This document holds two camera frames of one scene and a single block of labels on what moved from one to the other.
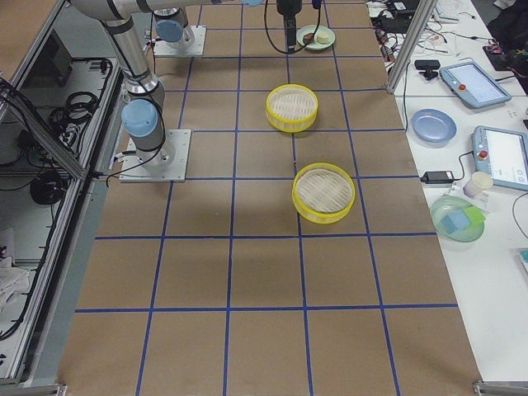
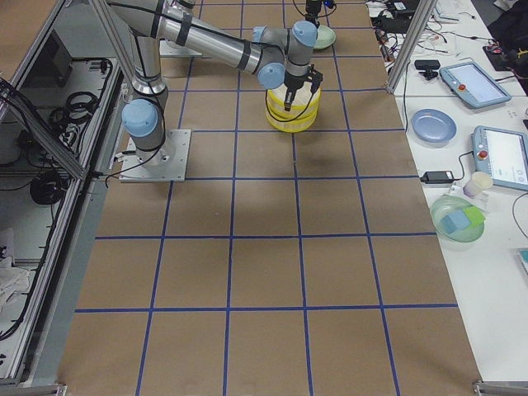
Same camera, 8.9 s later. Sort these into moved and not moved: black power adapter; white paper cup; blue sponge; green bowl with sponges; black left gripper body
Moved: black left gripper body
Not moved: blue sponge; black power adapter; green bowl with sponges; white paper cup
